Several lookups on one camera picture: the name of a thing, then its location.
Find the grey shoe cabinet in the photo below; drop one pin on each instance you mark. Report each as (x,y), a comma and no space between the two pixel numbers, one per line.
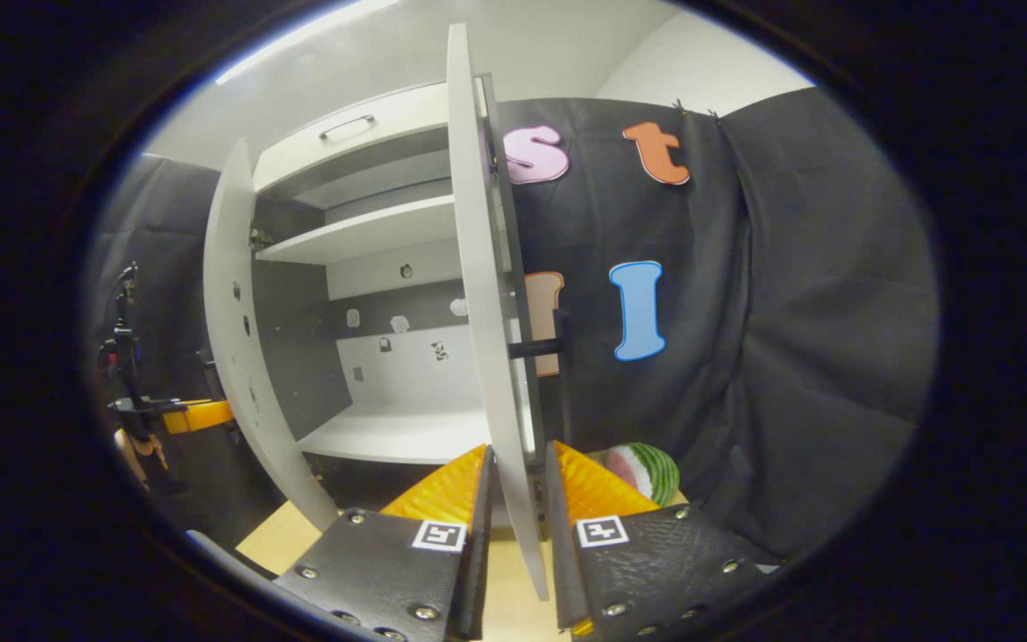
(299,339)

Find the black cloth clip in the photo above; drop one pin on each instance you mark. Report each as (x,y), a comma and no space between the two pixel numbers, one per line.
(696,109)

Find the thin white cabinet shelf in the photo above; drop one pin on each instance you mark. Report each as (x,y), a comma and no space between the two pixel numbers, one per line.
(362,232)

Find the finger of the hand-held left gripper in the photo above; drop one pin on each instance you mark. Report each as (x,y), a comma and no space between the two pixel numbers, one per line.
(201,416)

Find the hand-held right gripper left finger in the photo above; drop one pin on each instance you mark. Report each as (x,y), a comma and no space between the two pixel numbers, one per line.
(478,553)

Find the watermelon slice toy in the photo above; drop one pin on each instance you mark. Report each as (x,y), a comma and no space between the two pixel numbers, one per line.
(652,473)

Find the grey cabinet drawer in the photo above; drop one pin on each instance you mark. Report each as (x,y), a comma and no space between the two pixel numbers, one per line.
(362,143)

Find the black backdrop cloth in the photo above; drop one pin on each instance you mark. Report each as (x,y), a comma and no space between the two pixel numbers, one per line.
(166,223)
(790,312)

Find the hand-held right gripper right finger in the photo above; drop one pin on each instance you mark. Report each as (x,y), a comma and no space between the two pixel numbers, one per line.
(560,553)

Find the grey cabinet door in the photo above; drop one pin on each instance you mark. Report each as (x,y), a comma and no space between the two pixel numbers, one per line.
(478,267)
(233,294)

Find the black stand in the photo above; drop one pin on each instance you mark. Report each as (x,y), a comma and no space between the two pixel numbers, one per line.
(128,339)

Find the metal left door hinge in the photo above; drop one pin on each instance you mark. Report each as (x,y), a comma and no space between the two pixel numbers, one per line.
(261,239)

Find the white cabinet bottom shelf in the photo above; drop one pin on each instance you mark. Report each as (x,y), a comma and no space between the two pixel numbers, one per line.
(398,432)

